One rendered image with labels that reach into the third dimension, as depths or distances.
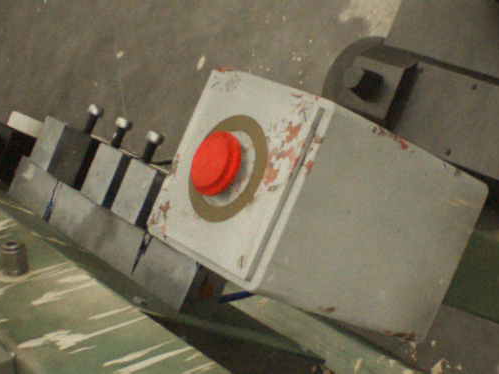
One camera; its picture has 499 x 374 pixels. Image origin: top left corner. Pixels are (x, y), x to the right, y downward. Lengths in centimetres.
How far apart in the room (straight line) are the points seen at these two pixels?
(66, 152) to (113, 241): 12
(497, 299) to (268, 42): 141
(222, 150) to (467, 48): 99
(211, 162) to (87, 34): 209
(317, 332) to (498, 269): 82
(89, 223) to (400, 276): 48
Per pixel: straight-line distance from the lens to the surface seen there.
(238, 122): 71
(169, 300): 102
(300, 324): 169
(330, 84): 176
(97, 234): 113
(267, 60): 220
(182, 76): 239
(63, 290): 98
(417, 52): 171
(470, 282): 84
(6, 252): 100
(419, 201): 73
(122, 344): 88
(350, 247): 70
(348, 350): 161
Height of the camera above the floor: 137
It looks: 40 degrees down
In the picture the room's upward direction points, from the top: 68 degrees counter-clockwise
